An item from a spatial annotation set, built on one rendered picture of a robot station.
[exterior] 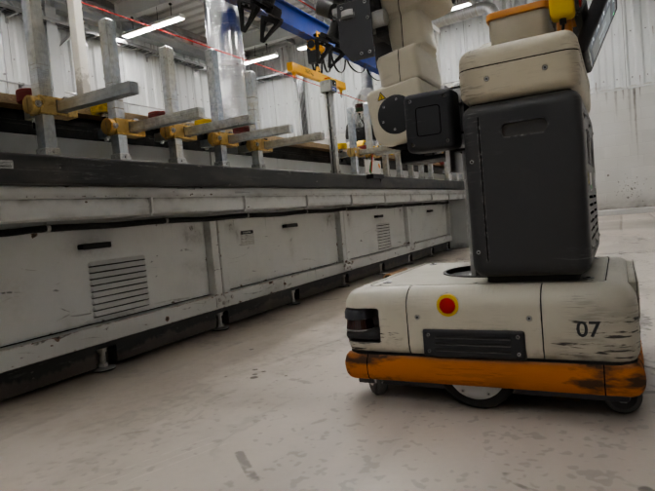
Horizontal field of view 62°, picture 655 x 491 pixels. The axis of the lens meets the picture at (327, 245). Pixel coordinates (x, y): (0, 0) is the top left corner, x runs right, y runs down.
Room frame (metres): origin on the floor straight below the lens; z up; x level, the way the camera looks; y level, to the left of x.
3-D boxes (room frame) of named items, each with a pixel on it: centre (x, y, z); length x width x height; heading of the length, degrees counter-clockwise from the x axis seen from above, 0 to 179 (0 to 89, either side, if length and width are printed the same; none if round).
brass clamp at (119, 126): (1.76, 0.62, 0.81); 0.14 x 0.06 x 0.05; 151
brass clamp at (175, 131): (1.98, 0.50, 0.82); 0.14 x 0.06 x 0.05; 151
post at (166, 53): (1.96, 0.51, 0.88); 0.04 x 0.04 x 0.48; 61
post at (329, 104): (3.04, -0.08, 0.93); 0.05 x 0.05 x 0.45; 61
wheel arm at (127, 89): (1.51, 0.65, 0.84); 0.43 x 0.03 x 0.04; 61
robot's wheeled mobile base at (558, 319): (1.47, -0.45, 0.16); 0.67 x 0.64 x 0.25; 61
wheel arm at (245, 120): (1.95, 0.41, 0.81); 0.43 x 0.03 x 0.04; 61
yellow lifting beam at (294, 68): (8.56, -0.10, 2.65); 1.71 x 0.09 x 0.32; 151
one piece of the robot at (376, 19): (1.61, -0.20, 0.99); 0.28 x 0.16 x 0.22; 151
